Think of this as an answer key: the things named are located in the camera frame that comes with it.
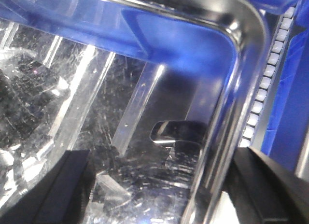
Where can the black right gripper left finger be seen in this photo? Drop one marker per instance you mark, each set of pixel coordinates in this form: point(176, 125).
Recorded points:
point(60, 197)

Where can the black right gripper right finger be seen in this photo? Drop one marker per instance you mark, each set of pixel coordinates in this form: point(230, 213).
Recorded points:
point(264, 192)

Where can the silver steel tray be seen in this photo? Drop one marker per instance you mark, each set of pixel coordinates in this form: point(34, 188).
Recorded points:
point(161, 138)

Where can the upper blue bin right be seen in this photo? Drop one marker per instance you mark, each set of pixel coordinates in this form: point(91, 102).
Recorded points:
point(289, 117)

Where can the blue bin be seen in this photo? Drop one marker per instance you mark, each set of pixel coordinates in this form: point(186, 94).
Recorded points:
point(289, 117)
point(180, 33)

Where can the white roller track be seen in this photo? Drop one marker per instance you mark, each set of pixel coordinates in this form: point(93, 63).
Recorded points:
point(280, 27)

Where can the upper blue bin centre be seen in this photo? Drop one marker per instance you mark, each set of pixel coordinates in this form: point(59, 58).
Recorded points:
point(180, 33)

